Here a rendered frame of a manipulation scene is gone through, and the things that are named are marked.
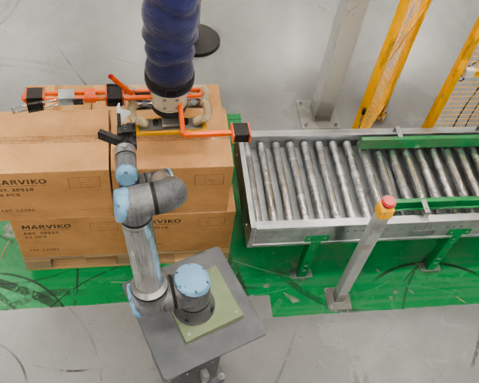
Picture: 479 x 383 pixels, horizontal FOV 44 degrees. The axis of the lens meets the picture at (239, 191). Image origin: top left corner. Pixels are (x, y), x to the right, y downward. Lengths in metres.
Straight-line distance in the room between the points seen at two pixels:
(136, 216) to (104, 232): 1.36
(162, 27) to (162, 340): 1.31
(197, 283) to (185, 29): 1.02
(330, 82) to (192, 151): 1.57
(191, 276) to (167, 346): 0.36
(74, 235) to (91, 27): 2.25
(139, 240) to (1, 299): 1.71
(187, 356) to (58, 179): 1.05
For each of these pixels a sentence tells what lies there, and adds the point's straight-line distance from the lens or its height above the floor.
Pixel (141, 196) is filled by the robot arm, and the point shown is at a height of 1.60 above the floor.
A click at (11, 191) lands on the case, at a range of 3.11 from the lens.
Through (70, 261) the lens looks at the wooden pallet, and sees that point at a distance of 3.74.
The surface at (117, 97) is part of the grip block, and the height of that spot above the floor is 1.27.
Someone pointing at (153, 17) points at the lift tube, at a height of 1.75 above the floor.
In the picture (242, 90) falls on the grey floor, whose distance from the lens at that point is 4.68.
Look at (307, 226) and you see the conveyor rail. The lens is 3.23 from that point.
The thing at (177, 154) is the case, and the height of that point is 0.94.
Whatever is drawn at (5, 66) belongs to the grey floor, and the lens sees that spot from 4.93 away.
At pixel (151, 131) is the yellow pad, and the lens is 2.82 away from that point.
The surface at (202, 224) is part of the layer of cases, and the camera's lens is 3.36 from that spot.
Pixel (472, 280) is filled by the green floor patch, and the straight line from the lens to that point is 4.13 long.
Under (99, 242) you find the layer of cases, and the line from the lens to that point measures 3.48.
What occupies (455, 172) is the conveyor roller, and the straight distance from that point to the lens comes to 3.83.
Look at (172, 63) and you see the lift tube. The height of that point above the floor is 1.52.
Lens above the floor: 3.24
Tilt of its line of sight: 53 degrees down
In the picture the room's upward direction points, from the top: 10 degrees clockwise
